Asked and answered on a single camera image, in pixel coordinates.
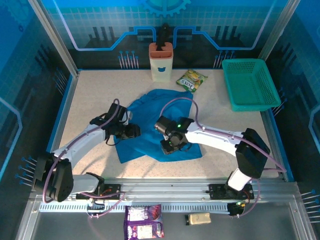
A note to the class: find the blue t-shirt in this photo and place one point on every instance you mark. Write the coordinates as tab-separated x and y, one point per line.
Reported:
150	110

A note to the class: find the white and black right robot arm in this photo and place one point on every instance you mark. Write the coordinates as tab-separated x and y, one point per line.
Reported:
215	138

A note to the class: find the green yellow candy bag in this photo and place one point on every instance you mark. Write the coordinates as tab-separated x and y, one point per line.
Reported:
192	81

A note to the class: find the cream knife block orange top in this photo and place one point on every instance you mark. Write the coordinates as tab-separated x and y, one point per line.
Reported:
161	67

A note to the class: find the beige sponge block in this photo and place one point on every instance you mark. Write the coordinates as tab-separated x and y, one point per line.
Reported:
200	218

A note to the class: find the small black controller board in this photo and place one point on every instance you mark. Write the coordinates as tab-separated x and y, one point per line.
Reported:
96	205
235	208

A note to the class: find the purple snack bag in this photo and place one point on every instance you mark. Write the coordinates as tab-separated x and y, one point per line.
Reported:
143	222

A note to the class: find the teal plastic basket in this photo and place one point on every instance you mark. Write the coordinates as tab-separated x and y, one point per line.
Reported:
247	82

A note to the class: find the aluminium mounting rail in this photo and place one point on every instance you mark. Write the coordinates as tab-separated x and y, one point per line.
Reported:
162	187

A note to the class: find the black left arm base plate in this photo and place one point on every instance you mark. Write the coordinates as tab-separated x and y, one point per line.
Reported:
112	190

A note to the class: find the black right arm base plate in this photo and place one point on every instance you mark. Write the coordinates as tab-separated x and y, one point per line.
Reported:
216	191

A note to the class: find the aluminium frame post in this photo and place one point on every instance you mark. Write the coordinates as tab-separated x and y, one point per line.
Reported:
53	37
280	27

